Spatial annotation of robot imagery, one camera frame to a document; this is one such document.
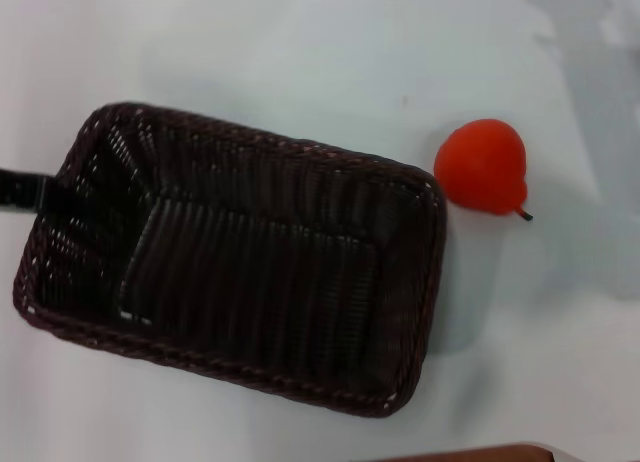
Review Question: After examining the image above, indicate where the black woven rectangular basket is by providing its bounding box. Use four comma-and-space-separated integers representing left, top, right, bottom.
12, 100, 445, 419

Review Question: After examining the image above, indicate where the brown wooden edge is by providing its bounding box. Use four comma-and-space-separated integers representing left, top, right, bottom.
379, 441, 557, 462

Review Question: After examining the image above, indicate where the red plastic pear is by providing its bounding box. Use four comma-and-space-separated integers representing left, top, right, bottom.
432, 117, 534, 222

